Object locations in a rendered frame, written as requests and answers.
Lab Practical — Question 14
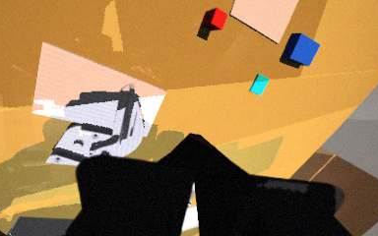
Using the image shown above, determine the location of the small cyan block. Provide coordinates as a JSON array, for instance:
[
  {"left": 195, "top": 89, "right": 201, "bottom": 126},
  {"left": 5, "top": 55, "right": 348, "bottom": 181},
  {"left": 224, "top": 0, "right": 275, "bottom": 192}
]
[{"left": 250, "top": 75, "right": 269, "bottom": 94}]

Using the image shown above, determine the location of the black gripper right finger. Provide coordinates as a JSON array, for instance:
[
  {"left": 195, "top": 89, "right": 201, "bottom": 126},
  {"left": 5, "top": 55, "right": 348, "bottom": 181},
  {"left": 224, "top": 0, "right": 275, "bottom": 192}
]
[{"left": 193, "top": 134, "right": 345, "bottom": 236}]

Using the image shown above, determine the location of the blue cube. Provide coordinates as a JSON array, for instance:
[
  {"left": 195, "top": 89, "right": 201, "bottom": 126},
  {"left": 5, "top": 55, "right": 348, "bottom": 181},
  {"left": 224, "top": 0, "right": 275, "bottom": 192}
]
[{"left": 282, "top": 33, "right": 321, "bottom": 67}]

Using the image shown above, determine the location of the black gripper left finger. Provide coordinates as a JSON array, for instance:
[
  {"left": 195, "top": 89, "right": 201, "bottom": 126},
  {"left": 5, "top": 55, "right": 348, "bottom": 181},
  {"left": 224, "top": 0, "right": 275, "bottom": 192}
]
[{"left": 75, "top": 133, "right": 197, "bottom": 236}]

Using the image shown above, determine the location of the red cube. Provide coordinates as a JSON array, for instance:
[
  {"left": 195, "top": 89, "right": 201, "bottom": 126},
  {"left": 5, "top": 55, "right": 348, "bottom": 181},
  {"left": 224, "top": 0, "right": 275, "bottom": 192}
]
[{"left": 202, "top": 8, "right": 227, "bottom": 30}]

